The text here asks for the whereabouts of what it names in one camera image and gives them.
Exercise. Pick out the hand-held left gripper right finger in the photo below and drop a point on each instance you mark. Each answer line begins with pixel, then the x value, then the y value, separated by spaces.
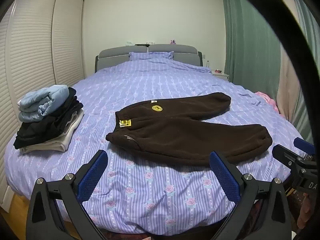
pixel 222 175

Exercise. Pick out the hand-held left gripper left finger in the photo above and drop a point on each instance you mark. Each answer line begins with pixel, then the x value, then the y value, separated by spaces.
pixel 93 175

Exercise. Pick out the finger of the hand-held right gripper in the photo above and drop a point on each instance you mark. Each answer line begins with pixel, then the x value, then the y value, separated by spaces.
pixel 303 145
pixel 285 155

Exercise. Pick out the brown fleece pants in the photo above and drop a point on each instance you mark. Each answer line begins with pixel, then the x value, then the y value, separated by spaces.
pixel 180 135

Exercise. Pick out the person's right hand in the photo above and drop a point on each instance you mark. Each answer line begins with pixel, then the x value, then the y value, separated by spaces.
pixel 305 210

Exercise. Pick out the folded cream garment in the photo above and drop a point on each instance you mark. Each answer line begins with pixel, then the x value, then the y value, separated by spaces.
pixel 62 142

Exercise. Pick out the pink cloth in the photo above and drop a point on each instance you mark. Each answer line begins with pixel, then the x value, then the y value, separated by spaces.
pixel 268 101

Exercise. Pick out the folded black garment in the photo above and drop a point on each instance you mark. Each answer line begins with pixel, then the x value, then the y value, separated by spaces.
pixel 45 130

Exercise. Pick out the folded light blue garment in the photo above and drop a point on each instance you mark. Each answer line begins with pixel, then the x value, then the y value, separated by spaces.
pixel 42 102

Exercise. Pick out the white nightstand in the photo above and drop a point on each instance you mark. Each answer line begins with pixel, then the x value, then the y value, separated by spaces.
pixel 221 76

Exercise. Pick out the purple floral duvet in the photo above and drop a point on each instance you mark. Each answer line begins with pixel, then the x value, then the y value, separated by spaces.
pixel 140 85

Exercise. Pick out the small red object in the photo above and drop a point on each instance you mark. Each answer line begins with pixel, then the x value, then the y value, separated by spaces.
pixel 217 71

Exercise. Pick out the grey upholstered headboard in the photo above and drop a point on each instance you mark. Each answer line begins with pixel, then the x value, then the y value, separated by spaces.
pixel 112 56

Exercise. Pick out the green curtain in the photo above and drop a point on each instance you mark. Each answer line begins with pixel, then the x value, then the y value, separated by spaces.
pixel 250 35

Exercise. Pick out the purple floral pillow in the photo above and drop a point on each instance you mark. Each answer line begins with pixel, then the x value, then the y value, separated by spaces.
pixel 150 55

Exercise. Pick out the black flat object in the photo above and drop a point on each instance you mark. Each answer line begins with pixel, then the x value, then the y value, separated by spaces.
pixel 140 44

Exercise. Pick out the white louvered wardrobe door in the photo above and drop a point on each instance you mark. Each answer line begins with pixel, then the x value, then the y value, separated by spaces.
pixel 68 35
pixel 30 50
pixel 2 55

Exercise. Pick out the small pink toy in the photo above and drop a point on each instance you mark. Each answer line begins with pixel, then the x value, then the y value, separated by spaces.
pixel 173 42

